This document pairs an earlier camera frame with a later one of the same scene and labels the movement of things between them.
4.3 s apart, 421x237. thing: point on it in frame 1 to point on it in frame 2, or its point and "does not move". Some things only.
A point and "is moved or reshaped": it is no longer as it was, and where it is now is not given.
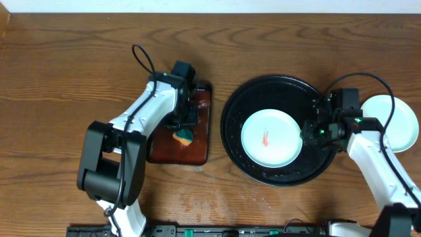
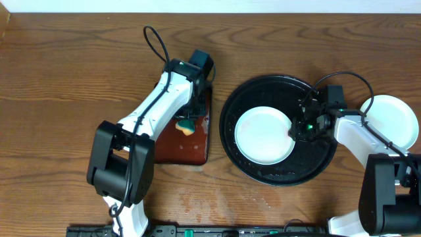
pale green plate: (271, 137) is moved or reshaped
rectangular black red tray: (163, 148) does not move
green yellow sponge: (185, 136) is moved or reshaped
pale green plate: (402, 128) does not move
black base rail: (193, 231) does not move
